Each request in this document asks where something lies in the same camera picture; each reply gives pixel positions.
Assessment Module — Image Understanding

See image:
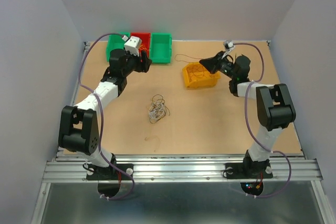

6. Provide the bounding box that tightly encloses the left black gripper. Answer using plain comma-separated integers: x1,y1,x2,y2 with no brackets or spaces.
122,47,152,77

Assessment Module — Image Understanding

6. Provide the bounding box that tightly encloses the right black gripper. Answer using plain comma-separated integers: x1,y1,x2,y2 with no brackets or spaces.
199,50,237,80

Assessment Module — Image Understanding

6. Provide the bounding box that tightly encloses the brown thin wire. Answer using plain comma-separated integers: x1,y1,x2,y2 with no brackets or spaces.
175,54,211,80

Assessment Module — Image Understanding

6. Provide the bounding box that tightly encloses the wire bundle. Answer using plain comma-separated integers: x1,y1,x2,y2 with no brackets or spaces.
148,94,171,124

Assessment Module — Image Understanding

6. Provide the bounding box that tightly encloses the yellow thin wire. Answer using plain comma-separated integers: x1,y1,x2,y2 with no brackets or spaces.
144,136,161,153

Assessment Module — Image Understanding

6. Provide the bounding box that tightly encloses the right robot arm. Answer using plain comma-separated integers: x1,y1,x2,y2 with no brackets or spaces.
199,51,296,179

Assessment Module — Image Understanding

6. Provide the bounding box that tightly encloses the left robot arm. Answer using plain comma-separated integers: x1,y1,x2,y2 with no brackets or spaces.
58,49,152,180

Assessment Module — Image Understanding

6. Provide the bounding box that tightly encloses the yellow bin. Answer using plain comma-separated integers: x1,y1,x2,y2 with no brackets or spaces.
182,62,220,89

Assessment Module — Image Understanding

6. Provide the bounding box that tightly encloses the red bin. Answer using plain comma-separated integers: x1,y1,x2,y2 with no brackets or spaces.
130,32,151,59

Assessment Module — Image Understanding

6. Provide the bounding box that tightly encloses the left green bin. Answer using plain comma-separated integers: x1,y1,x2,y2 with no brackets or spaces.
106,35,125,62

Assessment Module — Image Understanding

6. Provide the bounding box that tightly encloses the green bin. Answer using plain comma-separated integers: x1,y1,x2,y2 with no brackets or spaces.
106,35,125,62
150,33,172,64

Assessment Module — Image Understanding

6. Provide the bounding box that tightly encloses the right green bin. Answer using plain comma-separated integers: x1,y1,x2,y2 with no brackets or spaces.
150,33,172,64

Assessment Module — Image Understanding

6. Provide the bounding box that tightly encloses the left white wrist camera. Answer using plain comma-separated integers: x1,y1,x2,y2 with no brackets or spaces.
122,35,142,57

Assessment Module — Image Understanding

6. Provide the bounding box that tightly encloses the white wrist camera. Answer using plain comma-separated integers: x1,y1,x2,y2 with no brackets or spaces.
122,35,142,57
222,40,235,59

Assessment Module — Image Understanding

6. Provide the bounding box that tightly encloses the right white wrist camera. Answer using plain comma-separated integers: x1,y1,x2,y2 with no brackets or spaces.
222,40,235,59

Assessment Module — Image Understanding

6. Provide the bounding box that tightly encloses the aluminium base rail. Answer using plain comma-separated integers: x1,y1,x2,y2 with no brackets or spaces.
43,154,323,184

